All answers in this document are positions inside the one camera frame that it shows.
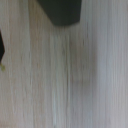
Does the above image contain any black air fryer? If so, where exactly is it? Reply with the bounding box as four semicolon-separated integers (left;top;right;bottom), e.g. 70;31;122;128
35;0;83;28

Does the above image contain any black piece with yellow tag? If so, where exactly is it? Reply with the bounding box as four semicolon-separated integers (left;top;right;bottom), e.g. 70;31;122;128
0;30;7;72

